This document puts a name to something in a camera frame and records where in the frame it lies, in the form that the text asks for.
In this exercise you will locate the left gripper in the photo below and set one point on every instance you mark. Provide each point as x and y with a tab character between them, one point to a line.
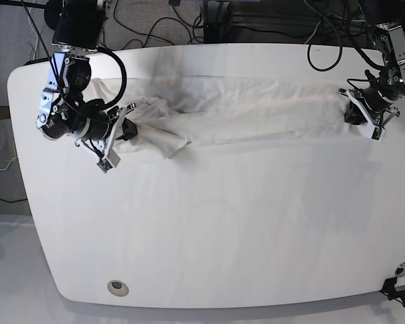
370	105

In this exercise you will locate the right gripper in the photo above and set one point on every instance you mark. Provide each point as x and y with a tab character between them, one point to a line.
97	137

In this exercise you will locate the white printed T-shirt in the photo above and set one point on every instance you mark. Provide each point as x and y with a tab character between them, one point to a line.
174	113

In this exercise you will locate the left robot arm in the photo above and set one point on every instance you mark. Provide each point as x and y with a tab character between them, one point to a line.
386	22

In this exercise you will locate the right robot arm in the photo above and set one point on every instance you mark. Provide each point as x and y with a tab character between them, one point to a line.
77	25

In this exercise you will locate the black table clamp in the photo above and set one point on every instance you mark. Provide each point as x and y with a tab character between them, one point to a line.
389	290

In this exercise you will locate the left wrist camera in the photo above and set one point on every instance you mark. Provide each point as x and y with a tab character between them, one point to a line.
374	132

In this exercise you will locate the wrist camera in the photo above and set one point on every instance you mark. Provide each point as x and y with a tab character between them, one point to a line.
108	162
374	132

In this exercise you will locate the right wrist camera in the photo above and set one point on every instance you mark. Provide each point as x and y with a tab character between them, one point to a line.
108	162

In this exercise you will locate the left table cable grommet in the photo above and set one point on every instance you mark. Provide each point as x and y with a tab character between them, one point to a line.
118	288

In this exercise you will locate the table cable grommet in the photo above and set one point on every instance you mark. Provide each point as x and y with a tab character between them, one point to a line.
118	288
400	270

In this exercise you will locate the right table cable grommet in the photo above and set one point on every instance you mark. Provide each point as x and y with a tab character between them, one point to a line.
400	270

